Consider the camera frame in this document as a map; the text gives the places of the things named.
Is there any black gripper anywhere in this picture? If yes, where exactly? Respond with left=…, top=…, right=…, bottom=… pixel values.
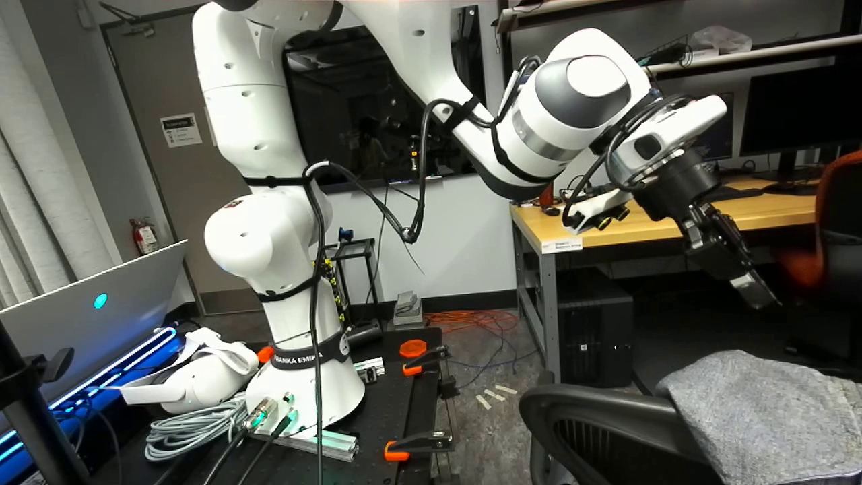
left=635, top=152, right=780, bottom=311

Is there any blue denim jacket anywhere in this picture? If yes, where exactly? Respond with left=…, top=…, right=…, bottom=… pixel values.
left=661, top=352, right=862, bottom=485

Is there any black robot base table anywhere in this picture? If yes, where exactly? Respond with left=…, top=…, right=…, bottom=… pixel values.
left=97, top=326, right=443, bottom=485

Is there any orange black office chair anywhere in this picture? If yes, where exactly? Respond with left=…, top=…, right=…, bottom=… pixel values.
left=766, top=152, right=862, bottom=381

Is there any black mesh office chair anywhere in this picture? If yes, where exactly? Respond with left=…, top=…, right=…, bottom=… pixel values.
left=521, top=384, right=726, bottom=485

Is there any wooden top desk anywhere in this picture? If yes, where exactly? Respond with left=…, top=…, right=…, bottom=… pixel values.
left=509, top=178, right=817, bottom=378

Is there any black computer tower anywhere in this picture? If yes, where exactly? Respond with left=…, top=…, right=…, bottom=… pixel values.
left=557, top=272, right=633, bottom=388

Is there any dark right monitor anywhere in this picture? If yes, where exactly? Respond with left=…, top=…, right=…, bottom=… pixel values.
left=742, top=55, right=862, bottom=187

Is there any orange clamp upper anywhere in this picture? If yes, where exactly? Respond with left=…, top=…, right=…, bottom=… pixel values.
left=400, top=341, right=451, bottom=378

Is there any orange clamp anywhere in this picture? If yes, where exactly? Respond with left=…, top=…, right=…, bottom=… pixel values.
left=400, top=341, right=451, bottom=378
left=382, top=430, right=456, bottom=465

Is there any orange clamp lower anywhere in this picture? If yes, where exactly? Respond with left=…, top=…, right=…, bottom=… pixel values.
left=382, top=430, right=456, bottom=465

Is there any silver open laptop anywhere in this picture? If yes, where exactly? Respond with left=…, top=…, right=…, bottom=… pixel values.
left=0, top=244, right=187, bottom=381

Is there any blue case under laptop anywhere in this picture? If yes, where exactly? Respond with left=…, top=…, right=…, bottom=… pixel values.
left=0, top=329, right=184, bottom=485

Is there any wall shelf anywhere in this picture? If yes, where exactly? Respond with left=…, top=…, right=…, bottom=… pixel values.
left=645, top=34, right=862, bottom=79

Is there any large black wall monitor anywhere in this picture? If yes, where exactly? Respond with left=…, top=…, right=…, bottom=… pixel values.
left=287, top=27, right=474, bottom=187

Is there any coiled grey cable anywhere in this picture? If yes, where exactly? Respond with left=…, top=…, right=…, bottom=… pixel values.
left=144, top=399, right=252, bottom=465

